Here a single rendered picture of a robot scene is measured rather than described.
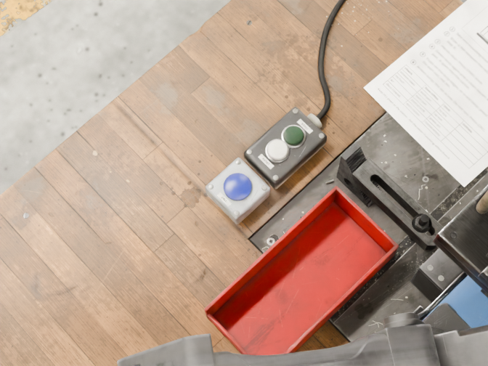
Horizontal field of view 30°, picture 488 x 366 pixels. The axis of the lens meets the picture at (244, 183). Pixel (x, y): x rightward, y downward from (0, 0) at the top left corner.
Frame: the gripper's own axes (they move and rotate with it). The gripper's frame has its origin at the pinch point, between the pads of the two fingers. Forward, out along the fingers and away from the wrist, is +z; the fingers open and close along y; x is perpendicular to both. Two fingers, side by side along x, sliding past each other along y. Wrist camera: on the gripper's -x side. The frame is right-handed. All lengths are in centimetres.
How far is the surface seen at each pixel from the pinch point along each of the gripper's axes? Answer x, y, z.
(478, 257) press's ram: 4.1, 11.4, -8.6
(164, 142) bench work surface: 47.8, -10.0, 8.3
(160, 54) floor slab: 99, -19, 103
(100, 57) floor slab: 109, -30, 99
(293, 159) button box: 32.1, 1.4, 10.1
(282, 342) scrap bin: 14.6, -16.8, 4.5
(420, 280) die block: 7.4, 2.1, 8.8
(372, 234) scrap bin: 16.7, 1.6, 10.9
